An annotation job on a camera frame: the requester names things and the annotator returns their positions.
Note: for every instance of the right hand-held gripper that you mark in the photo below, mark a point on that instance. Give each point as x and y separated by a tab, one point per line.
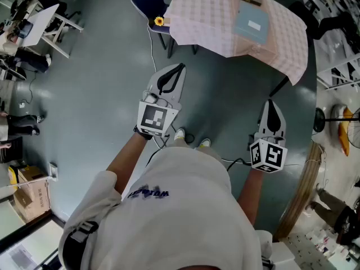
270	156

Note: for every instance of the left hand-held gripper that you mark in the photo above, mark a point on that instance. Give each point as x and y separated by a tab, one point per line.
153	117

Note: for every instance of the light blue box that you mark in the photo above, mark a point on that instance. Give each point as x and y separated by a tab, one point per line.
247	15

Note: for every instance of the person's right forearm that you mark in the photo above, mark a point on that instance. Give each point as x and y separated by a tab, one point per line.
250	193

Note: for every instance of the person's left forearm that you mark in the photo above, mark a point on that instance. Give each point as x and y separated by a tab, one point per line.
126	159

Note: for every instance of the pink checked tablecloth table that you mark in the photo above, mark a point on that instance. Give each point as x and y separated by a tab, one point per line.
202	15

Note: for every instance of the black standing fan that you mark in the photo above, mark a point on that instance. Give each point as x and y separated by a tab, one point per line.
319	119

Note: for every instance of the person's left shoe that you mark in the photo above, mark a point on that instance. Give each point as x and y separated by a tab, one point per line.
180	134

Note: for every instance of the person's shoe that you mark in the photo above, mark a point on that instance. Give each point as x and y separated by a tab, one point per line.
180	134
205	143

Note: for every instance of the black wristband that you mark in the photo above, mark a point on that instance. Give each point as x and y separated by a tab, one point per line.
140	132

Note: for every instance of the yellow sunflower decoration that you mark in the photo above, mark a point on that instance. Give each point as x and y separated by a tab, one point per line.
159	21

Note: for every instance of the person's beige trousers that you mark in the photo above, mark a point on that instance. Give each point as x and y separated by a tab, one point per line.
180	143

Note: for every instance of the person's right shoe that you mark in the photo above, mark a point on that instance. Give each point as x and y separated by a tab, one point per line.
205	143

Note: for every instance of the orange and grey cushion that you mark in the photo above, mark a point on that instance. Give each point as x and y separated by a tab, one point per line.
344	131

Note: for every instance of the wooden slatted board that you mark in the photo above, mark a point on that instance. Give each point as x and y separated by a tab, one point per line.
301	190

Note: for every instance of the white metal rack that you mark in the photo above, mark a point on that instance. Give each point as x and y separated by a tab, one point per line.
337	66

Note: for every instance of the black office chair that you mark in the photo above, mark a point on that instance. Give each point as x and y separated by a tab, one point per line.
303	15
337	24

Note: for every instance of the person's white shirt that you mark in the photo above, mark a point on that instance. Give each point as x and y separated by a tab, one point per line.
174	221

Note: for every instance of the white trestle table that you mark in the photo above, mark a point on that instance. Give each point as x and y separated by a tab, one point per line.
42	24

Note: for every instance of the white power adapter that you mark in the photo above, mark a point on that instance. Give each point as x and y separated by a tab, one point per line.
22	105

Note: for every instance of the large cardboard box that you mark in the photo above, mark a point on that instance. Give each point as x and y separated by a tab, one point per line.
33	198

